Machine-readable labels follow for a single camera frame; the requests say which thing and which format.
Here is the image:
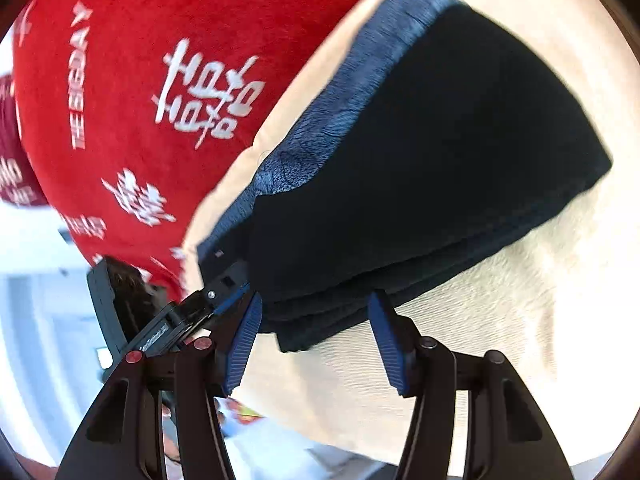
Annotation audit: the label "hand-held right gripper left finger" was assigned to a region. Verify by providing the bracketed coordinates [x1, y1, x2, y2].
[56, 290, 264, 480]

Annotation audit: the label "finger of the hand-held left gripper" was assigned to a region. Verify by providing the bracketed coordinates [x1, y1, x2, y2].
[202, 259, 250, 295]
[210, 284, 252, 318]

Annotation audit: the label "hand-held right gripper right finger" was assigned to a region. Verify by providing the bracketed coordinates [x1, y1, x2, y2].
[367, 289, 573, 480]

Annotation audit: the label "black pants with blue stripe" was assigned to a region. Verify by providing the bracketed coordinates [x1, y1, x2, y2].
[196, 0, 613, 353]

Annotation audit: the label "cream blanket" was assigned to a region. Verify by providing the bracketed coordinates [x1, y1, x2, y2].
[182, 0, 640, 466]

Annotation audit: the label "dark red printed cloth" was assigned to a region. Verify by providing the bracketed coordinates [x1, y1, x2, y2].
[0, 75, 48, 207]

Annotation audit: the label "red printed blanket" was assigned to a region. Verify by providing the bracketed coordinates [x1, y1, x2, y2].
[12, 0, 396, 306]

